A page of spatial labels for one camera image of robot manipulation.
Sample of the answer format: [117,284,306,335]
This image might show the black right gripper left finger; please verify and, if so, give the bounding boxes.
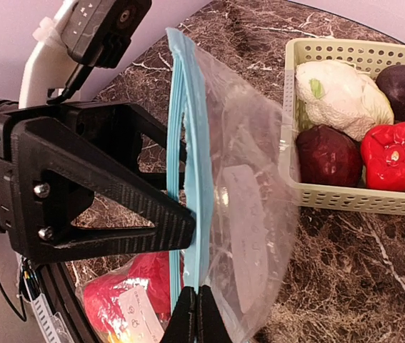
[160,287,196,343]

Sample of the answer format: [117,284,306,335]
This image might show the large clear zip bag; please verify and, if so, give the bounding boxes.
[76,251,184,342]

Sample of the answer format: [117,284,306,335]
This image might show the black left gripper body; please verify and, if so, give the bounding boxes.
[0,105,145,264]

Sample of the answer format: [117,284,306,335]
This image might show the black table front rail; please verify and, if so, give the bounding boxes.
[37,263,99,343]

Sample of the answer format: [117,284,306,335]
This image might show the small clear zip bag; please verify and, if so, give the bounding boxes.
[166,28,298,342]

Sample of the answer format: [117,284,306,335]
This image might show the white slotted cable duct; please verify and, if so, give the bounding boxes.
[31,293,62,343]

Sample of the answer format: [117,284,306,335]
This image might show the white cabbage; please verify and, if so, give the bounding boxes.
[295,60,394,141]

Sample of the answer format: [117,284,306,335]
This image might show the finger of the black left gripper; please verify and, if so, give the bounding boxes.
[11,117,196,264]
[66,101,167,186]

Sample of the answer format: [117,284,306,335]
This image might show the red bell pepper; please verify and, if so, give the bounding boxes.
[361,122,405,192]

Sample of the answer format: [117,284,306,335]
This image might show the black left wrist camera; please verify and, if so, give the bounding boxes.
[47,0,151,104]

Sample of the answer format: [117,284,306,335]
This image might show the dark purple fruit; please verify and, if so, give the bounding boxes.
[295,124,363,187]

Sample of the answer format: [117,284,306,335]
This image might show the pink-red wrinkled fruit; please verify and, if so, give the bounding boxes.
[81,274,149,342]

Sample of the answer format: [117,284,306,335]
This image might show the green perforated plastic basket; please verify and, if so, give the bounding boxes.
[279,38,405,216]

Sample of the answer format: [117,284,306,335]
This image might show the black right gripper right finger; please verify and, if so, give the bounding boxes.
[196,285,232,343]

